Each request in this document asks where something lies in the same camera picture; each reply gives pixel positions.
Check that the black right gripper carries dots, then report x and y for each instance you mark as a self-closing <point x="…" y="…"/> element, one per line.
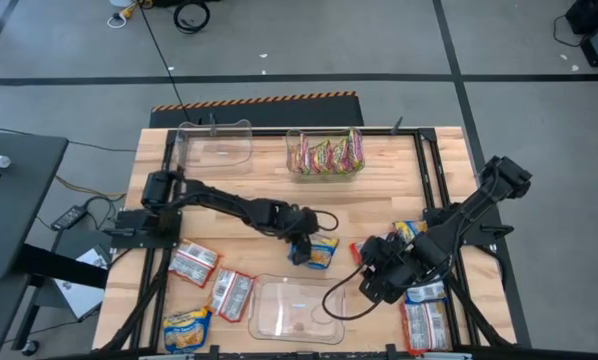
<point x="396" y="257"/>

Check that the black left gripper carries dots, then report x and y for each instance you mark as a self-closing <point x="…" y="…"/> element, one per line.
<point x="305" y="222"/>

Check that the orange Saucy Noods packet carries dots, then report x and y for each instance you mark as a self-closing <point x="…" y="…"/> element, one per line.
<point x="231" y="295"/>
<point x="424" y="327"/>
<point x="356" y="252"/>

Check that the blue Maruchan ramen packet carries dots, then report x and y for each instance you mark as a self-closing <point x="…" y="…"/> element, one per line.
<point x="186" y="332"/>
<point x="324" y="252"/>
<point x="409" y="230"/>
<point x="426" y="292"/>

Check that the red white snack packet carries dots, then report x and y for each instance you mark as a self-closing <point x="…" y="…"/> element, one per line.
<point x="194" y="262"/>

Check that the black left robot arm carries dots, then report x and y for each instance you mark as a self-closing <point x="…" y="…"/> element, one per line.
<point x="219" y="200"/>

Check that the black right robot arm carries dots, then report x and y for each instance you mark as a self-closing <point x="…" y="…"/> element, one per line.
<point x="479" y="200"/>

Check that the clear plastic bin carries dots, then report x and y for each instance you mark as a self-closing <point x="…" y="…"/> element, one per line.
<point x="214" y="150"/>
<point x="294" y="310"/>

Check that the row of green ramen packets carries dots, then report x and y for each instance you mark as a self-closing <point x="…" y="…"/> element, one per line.
<point x="290" y="150"/>

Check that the black mat with hazard stripe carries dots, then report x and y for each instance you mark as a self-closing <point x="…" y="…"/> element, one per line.
<point x="259" y="112"/>

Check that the white box under desk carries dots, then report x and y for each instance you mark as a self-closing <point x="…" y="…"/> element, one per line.
<point x="79" y="297"/>

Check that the black power adapter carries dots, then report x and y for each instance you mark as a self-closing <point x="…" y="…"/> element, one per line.
<point x="69" y="217"/>

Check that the dark grey desk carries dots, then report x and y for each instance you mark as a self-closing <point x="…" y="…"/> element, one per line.
<point x="14" y="210"/>

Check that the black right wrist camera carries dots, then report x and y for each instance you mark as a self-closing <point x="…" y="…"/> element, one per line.
<point x="381" y="287"/>

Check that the black aluminium table frame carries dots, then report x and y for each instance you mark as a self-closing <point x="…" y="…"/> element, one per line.
<point x="269" y="132"/>

